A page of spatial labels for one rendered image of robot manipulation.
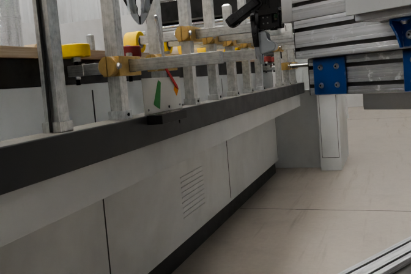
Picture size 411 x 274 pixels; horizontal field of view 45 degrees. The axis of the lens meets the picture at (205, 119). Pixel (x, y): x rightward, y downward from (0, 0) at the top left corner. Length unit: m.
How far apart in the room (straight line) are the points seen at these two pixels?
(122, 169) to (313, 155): 2.97
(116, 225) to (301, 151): 2.67
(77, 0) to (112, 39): 11.32
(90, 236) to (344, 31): 0.93
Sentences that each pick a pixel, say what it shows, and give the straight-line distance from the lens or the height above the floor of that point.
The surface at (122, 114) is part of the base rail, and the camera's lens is 1.27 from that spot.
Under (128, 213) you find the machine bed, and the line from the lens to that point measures 1.74.
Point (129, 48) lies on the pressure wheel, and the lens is 1.57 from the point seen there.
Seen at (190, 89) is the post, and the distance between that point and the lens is 1.73.
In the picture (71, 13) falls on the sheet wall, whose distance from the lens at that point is 12.67.
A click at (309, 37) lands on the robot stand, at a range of 1.19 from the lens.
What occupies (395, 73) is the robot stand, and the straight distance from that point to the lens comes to 1.12.
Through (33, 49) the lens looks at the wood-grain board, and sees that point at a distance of 1.34.
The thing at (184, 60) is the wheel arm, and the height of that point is 0.83.
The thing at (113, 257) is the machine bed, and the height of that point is 0.24.
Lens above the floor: 0.79
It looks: 5 degrees down
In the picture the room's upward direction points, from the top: 5 degrees counter-clockwise
